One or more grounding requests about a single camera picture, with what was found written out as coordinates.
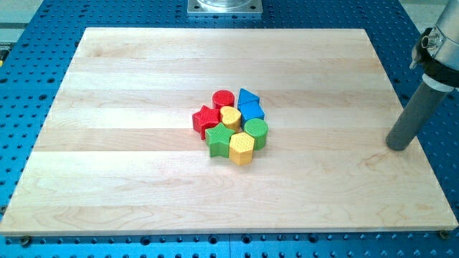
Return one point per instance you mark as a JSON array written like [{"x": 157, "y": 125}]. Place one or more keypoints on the blue triangle block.
[{"x": 246, "y": 97}]

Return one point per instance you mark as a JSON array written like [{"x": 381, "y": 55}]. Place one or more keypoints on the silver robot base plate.
[{"x": 224, "y": 8}]

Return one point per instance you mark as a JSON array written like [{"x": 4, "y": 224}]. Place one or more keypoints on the yellow hexagon block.
[{"x": 241, "y": 148}]

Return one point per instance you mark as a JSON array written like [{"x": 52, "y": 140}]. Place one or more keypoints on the board stop screw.
[
  {"x": 25, "y": 241},
  {"x": 444, "y": 235}
]

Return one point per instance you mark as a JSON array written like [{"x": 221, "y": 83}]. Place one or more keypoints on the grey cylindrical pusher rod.
[{"x": 417, "y": 112}]

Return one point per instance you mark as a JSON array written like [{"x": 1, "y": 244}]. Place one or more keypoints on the board stop screw left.
[{"x": 25, "y": 241}]

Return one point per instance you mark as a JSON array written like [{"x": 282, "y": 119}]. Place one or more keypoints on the board stop screw right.
[{"x": 444, "y": 235}]

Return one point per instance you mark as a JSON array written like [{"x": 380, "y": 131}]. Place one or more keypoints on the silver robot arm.
[{"x": 436, "y": 51}]

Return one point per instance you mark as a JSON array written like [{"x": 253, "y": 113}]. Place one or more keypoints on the light wooden board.
[{"x": 118, "y": 154}]

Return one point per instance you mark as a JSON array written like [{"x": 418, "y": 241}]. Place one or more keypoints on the red cylinder block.
[{"x": 222, "y": 98}]

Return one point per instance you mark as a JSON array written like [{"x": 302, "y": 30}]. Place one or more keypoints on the blue cube block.
[{"x": 251, "y": 110}]

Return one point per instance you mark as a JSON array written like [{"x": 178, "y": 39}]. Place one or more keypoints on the yellow heart block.
[{"x": 231, "y": 117}]

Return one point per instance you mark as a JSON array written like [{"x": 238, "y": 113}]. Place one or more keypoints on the green cylinder block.
[{"x": 258, "y": 129}]

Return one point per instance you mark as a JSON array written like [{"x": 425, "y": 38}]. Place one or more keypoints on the red star block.
[{"x": 204, "y": 119}]

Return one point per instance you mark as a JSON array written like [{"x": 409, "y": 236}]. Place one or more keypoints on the green star block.
[{"x": 218, "y": 140}]

